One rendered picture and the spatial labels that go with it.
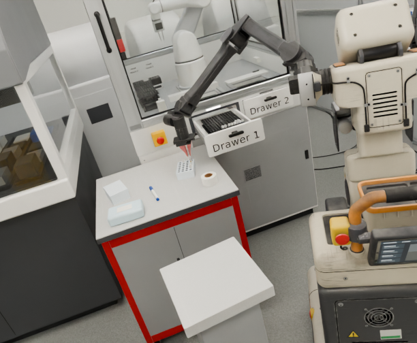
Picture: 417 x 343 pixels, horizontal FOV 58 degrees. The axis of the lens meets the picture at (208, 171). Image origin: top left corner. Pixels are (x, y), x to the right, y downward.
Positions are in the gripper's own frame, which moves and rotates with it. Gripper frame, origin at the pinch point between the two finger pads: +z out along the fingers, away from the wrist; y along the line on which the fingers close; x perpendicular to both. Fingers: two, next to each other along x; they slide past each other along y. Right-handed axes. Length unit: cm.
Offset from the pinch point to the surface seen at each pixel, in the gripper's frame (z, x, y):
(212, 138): -6.7, 3.0, -13.5
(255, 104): -5, -37, -38
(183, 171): 4.3, 8.8, 3.3
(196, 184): 8.0, 16.9, -2.2
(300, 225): 84, -38, -52
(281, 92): -7, -41, -54
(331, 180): 85, -85, -87
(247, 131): -4.3, -1.4, -30.1
